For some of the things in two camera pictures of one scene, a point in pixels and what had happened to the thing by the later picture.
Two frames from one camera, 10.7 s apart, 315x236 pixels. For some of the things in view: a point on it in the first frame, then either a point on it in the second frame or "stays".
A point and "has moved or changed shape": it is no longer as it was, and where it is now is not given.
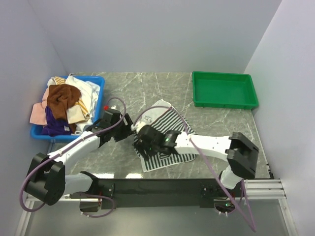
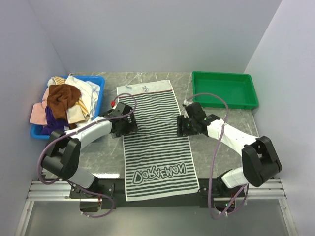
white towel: x=89 y=91 stays
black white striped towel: x=164 y=117 has moved or changed shape
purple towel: x=55 y=126 stays
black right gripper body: x=152 y=150 -> x=188 y=127
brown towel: x=60 y=97 stays
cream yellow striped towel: x=76 y=113 stays
